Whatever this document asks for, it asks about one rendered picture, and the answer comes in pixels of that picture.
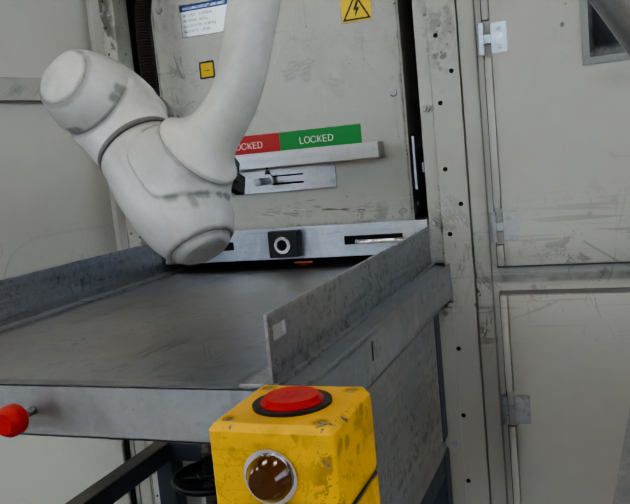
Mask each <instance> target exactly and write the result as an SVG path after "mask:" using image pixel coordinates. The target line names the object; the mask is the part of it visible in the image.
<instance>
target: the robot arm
mask: <svg viewBox="0 0 630 504"><path fill-rule="evenodd" d="M589 2H590V3H591V5H592V6H593V7H594V9H595V10H596V11H597V13H598V14H599V16H600V17H601V18H602V20H603V21H604V22H605V24H606V25H607V27H608V28H609V29H610V31H611V32H612V33H613V35H614V36H615V38H616V39H617V40H618V42H619V43H620V45H621V46H622V47H623V49H624V50H625V51H626V53H627V54H628V56H629V57H630V0H589ZM280 4H281V0H227V7H226V14H225V21H224V29H223V36H222V43H221V50H220V56H219V62H218V66H217V71H216V75H215V78H214V81H213V84H212V86H211V88H210V90H209V93H208V94H207V96H206V98H205V99H204V101H203V102H202V103H201V105H200V106H199V107H198V108H197V109H196V110H195V111H194V112H193V113H192V114H190V115H188V116H187V117H184V116H183V114H182V113H181V112H180V111H179V110H177V109H176V108H174V107H173V106H172V105H170V104H169V103H167V102H166V101H165V100H164V99H163V98H161V97H160V96H158V95H157V94H156V92H155V90H154V89H153V88H152V87H151V86H150V85H149V84H148V83H147V82H146V81H145V80H144V79H143V78H142V77H140V76H139V75H138V74H136V73H135V72H134V71H132V70H131V69H129V68H128V67H126V66H125V65H123V64H122V63H120V62H118V61H116V60H115V59H113V58H110V57H108V56H105V55H103V54H100V53H97V52H94V51H90V50H84V49H70V50H67V51H66V52H65V53H63V54H61V55H60V56H58V57H57V58H56V59H55V60H54V61H53V62H52V63H51V64H50V65H49V66H48V67H47V69H46V70H45V72H44V74H43V76H42V78H41V81H40V86H39V94H40V98H41V101H42V103H43V104H44V106H45V108H46V109H47V111H48V112H49V113H50V115H51V116H52V117H53V119H54V120H55V121H56V122H57V123H58V124H59V126H61V127H62V128H63V129H64V130H66V131H68V132H69V133H70V134H71V137H72V139H73V140H74V141H75V142H76V143H77V144H78V145H79V146H80V147H82V149H83V150H84V151H85V152H86V153H87V154H88V155H89V156H90V157H91V158H92V159H93V161H94V162H95V163H96V164H97V166H98V167H99V168H100V170H101V171H102V173H103V175H104V176H105V178H106V180H107V182H108V185H109V188H110V191H111V193H112V195H113V197H114V199H115V200H116V202H117V204H118V206H119V207H120V209H121V210H122V212H123V213H124V215H125V216H126V218H127V219H128V221H129V222H130V223H131V225H132V226H133V227H134V229H135V230H136V231H137V233H138V234H139V235H140V236H141V238H142V239H143V240H144V241H145V242H146V243H147V244H148V245H149V246H150V247H151V248H152V249H153V250H154V251H155V252H157V253H158V254H159V255H161V256H162V257H164V258H165V259H167V260H170V261H175V262H177V263H181V264H184V265H194V264H199V263H203V262H206V261H208V260H210V259H212V258H214V257H216V256H217V255H219V254H220V253H221V252H222V251H223V250H224V249H225V248H226V247H227V246H228V244H229V241H230V240H231V238H232V236H233V233H234V210H233V207H232V205H231V203H230V201H229V200H230V199H231V192H232V193H234V194H235V195H243V194H245V177H244V176H243V175H241V174H239V166H240V163H239V162H238V160H237V159H236V157H235V153H236V150H237V148H238V146H239V144H240V142H241V140H242V139H243V137H244V135H245V133H246V131H247V129H248V127H249V125H250V123H251V121H252V119H253V117H254V115H255V112H256V110H257V107H258V105H259V102H260V99H261V96H262V93H263V89H264V85H265V81H266V77H267V73H268V68H269V63H270V58H271V53H272V47H273V42H274V37H275V31H276V26H277V21H278V15H279V10H280Z"/></svg>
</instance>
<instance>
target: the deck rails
mask: <svg viewBox="0 0 630 504"><path fill-rule="evenodd" d="M433 267H434V264H431V255H430V242H429V229H428V227H425V228H423V229H421V230H420V231H418V232H416V233H414V234H412V235H410V236H408V237H407V238H405V239H403V240H401V241H399V242H397V243H395V244H394V245H392V246H390V247H388V248H386V249H384V250H382V251H381V252H379V253H377V254H375V255H373V256H371V257H369V258H368V259H366V260H364V261H362V262H360V263H358V264H356V265H355V266H353V267H351V268H349V269H347V270H345V271H343V272H342V273H340V274H338V275H336V276H334V277H332V278H330V279H329V280H327V281H325V282H323V283H321V284H319V285H317V286H316V287H314V288H312V289H310V290H308V291H306V292H304V293H303V294H301V295H299V296H297V297H295V298H293V299H291V300H290V301H288V302H286V303H284V304H282V305H280V306H278V307H277V308H275V309H273V310H271V311H269V312H267V313H265V314H264V315H263V318H264V327H265V337H266V346H267V356H268V365H266V366H265V367H264V368H262V369H261V370H259V371H258V372H256V373H255V374H253V375H252V376H251V377H249V378H248V379H246V380H245V381H243V382H242V383H240V384H239V387H240V388H255V389H259V388H261V387H262V386H264V385H285V384H286V383H287V382H288V381H290V380H291V379H292V378H293V377H295V376H296V375H297V374H298V373H300V372H301V371H302V370H304V369H305V368H306V367H307V366H309V365H310V364H311V363H312V362H314V361H315V360H316V359H317V358H319V357H320V356H321V355H323V354H324V353H325V352H326V351H328V350H329V349H330V348H331V347H333V346H334V345H335V344H336V343H338V342H339V341H340V340H341V339H343V338H344V337H345V336H347V335H348V334H349V333H350V332H352V331H353V330H354V329H355V328H357V327H358V326H359V325H360V324H362V323H363V322H364V321H366V320H367V319H368V318H369V317H371V316H372V315H373V314H374V313H376V312H377V311H378V310H379V309H381V308H382V307H383V306H384V305H386V304H387V303H388V302H390V301H391V300H392V299H393V298H395V297H396V296H397V295H398V294H400V293H401V292H402V291H403V290H405V289H406V288H407V287H409V286H410V285H411V284H412V283H414V282H415V281H416V280H417V279H419V278H420V277H421V276H422V275H424V274H425V273H426V272H428V271H429V270H430V269H431V268H433ZM167 277H170V275H155V266H154V258H153V250H152V248H151V247H150V246H149V245H148V244H143V245H139V246H135V247H131V248H127V249H123V250H119V251H115V252H111V253H107V254H103V255H99V256H95V257H91V258H87V259H83V260H79V261H75V262H71V263H67V264H63V265H59V266H55V267H50V268H46V269H42V270H38V271H34V272H30V273H26V274H22V275H18V276H14V277H10V278H6V279H2V280H0V333H3V332H6V331H9V330H12V329H15V328H18V327H21V326H24V325H27V324H30V323H33V322H36V321H39V320H42V319H45V318H48V317H51V316H54V315H57V314H60V313H63V312H66V311H69V310H72V309H75V308H78V307H81V306H84V305H87V304H90V303H93V302H96V301H99V300H102V299H105V298H108V297H110V296H113V295H116V294H119V293H122V292H125V291H128V290H131V289H134V288H137V287H140V286H143V285H146V284H149V283H152V282H155V281H158V280H161V279H164V278H167ZM280 321H282V326H283V334H281V335H280V336H278V337H277V338H275V339H274V337H273V327H272V326H273V325H275V324H277V323H278V322H280Z"/></svg>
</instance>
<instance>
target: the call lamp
mask: <svg viewBox="0 0 630 504"><path fill-rule="evenodd" d="M243 476H244V480H245V484H246V486H247V488H248V489H249V491H250V493H251V494H252V495H253V496H254V497H255V498H256V499H257V500H259V501H261V502H263V503H264V504H284V503H286V502H288V501H289V500H290V499H291V498H292V497H293V496H294V495H295V493H296V490H297V488H298V474H297V470H296V468H295V466H294V465H293V463H292V461H291V460H290V459H289V458H288V457H287V456H286V455H285V454H283V453H281V452H280V451H278V450H275V449H270V448H265V449H259V450H257V451H256V452H254V453H252V454H251V455H250V457H249V458H248V459H247V460H246V463H245V466H244V475H243Z"/></svg>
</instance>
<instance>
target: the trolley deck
mask: <svg viewBox="0 0 630 504"><path fill-rule="evenodd" d="M343 271H345V270H329V271H303V272H278V273H252V274H226V275H201V276H175V277H167V278H164V279H161V280H158V281H155V282H152V283H149V284H146V285H143V286H140V287H137V288H134V289H131V290H128V291H125V292H122V293H119V294H116V295H113V296H110V297H108V298H105V299H102V300H99V301H96V302H93V303H90V304H87V305H84V306H81V307H78V308H75V309H72V310H69V311H66V312H63V313H60V314H57V315H54V316H51V317H48V318H45V319H42V320H39V321H36V322H33V323H30V324H27V325H24V326H21V327H18V328H15V329H12V330H9V331H6V332H3V333H0V408H2V407H4V406H6V405H8V404H12V403H15V404H19V405H21V406H22V407H23V408H25V409H26V408H28V407H30V406H35V407H36V409H37V412H36V414H34V415H32V416H30V417H29V425H28V428H27V429H26V430H25V432H23V433H21V434H20V435H36V436H56V437H76V438H96V439H115V440H135V441H155V442H174V443H194V444H211V443H210V434H209V428H210V427H211V426H212V425H213V423H214V422H215V421H217V420H218V419H219V418H221V417H222V416H223V415H225V414H226V413H227V412H229V411H230V410H231V409H233V408H234V407H235V406H237V405H238V404H239V403H241V402H242V401H243V400H245V399H246V398H247V397H249V396H250V395H251V394H253V393H254V392H255V391H257V390H258V389H255V388H240V387H239V384H240V383H242V382H243V381H245V380H246V379H248V378H249V377H251V376H252V375H253V374H255V373H256V372H258V371H259V370H261V369H262V368H264V367H265V366H266V365H268V356H267V346H266V337H265V327H264V318H263V315H264V314H265V313H267V312H269V311H271V310H273V309H275V308H277V307H278V306H280V305H282V304H284V303H286V302H288V301H290V300H291V299H293V298H295V297H297V296H299V295H301V294H303V293H304V292H306V291H308V290H310V289H312V288H314V287H316V286H317V285H319V284H321V283H323V282H325V281H327V280H329V279H330V278H332V277H334V276H336V275H338V274H340V273H342V272H343ZM451 299H452V288H451V275H450V264H447V265H446V266H434V267H433V268H431V269H430V270H429V271H428V272H426V273H425V274H424V275H422V276H421V277H420V278H419V279H417V280H416V281H415V282H414V283H412V284H411V285H410V286H409V287H407V288H406V289H405V290H403V291H402V292H401V293H400V294H398V295H397V296H396V297H395V298H393V299H392V300H391V301H390V302H388V303H387V304H386V305H384V306H383V307H382V308H381V309H379V310H378V311H377V312H376V313H374V314H373V315H372V316H371V317H369V318H368V319H367V320H366V321H364V322H363V323H362V324H360V325H359V326H358V327H357V328H355V329H354V330H353V331H352V332H350V333H349V334H348V335H347V336H345V337H344V338H343V339H341V340H340V341H339V342H338V343H336V344H335V345H334V346H333V347H331V348H330V349H329V350H328V351H326V352H325V353H324V354H323V355H321V356H320V357H319V358H317V359H316V360H315V361H314V362H312V363H311V364H310V365H309V366H307V367H306V368H305V369H304V370H302V371H301V372H300V373H298V374H297V375H296V376H295V377H293V378H292V379H291V380H290V381H288V382H287V383H286V384H285V385H284V386H335V387H363V388H364V389H365V390H366V391H367V390H368V389H369V388H370V387H371V385H372V384H373V383H374V382H375V381H376V380H377V379H378V378H379V377H380V376H381V375H382V373H383V372H384V371H385V370H386V369H387V368H388V367H389V366H390V365H391V364H392V363H393V362H394V360H395V359H396V358H397V357H398V356H399V355H400V354H401V353H402V352H403V351H404V350H405V349H406V347H407V346H408V345H409V344H410V343H411V342H412V341H413V340H414V339H415V338H416V337H417V335H418V334H419V333H420V332H421V331H422V330H423V329H424V328H425V327H426V326H427V325H428V324H429V322H430V321H431V320H432V319H433V318H434V317H435V316H436V315H437V314H438V313H439V312H440V310H441V309H442V308H443V307H444V306H445V305H446V304H447V303H448V302H449V301H450V300H451Z"/></svg>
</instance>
